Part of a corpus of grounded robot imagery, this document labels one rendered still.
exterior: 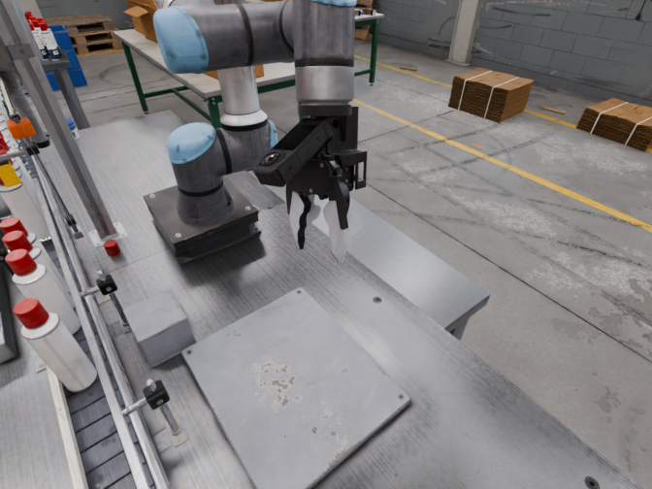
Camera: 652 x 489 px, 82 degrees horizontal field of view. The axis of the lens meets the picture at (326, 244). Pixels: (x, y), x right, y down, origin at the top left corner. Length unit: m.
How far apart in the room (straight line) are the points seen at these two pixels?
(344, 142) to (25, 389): 0.77
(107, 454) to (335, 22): 0.70
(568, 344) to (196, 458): 1.79
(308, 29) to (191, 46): 0.15
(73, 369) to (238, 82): 0.66
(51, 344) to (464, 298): 0.83
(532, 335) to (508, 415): 1.33
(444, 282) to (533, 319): 1.25
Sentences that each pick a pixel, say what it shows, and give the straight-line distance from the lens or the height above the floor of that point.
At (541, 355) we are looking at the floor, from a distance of 2.07.
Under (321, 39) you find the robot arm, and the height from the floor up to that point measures 1.42.
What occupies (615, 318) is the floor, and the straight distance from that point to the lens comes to 2.44.
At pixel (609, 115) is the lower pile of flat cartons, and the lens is 4.50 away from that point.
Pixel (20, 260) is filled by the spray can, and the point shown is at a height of 1.08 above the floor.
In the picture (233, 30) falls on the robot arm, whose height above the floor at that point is 1.41.
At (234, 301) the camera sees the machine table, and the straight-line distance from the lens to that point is 0.94.
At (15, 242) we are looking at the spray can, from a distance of 0.88.
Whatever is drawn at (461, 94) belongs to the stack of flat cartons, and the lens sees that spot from 4.59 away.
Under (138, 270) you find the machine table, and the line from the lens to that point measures 1.10.
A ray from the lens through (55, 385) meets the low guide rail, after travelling 0.83.
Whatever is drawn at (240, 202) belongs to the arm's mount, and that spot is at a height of 0.92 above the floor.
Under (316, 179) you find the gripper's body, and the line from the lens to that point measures 0.51.
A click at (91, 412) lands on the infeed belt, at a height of 0.88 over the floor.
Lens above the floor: 1.51
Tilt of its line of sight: 40 degrees down
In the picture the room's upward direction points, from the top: straight up
